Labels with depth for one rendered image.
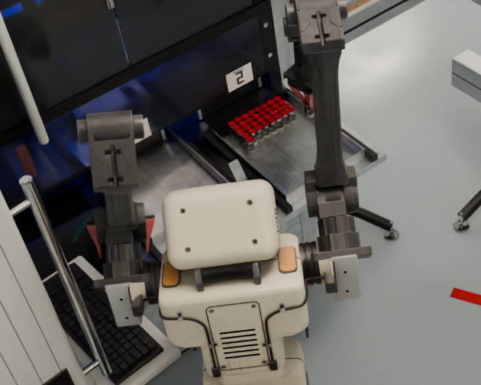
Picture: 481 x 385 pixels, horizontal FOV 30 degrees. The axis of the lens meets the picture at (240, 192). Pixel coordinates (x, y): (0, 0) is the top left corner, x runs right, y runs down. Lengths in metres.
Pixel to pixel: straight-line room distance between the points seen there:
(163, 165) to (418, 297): 1.15
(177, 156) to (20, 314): 0.89
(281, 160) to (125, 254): 0.77
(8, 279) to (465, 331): 1.82
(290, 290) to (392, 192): 1.95
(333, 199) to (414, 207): 1.75
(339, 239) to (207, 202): 0.28
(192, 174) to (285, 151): 0.26
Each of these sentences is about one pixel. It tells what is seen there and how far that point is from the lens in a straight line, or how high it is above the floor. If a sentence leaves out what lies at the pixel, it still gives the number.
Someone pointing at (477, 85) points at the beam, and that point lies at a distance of 3.27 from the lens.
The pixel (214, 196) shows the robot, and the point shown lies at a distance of 1.64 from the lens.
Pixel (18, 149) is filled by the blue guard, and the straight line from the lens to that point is 2.26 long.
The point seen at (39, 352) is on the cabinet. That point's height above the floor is 1.09.
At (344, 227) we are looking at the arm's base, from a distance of 1.76.
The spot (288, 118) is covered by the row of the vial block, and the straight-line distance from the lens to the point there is 2.52.
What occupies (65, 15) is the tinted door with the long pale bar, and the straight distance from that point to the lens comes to 2.16.
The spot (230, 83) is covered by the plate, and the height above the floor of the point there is 1.02.
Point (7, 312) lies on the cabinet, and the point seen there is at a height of 1.24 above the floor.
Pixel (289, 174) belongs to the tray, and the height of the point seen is 0.88.
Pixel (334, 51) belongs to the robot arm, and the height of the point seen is 1.58.
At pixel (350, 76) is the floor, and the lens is 4.15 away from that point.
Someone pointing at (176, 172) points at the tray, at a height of 0.88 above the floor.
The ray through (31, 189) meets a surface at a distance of 1.65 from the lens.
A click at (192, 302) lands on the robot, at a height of 1.23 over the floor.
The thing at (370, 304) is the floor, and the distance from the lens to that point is 3.20.
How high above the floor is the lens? 2.51
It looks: 44 degrees down
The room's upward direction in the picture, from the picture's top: 11 degrees counter-clockwise
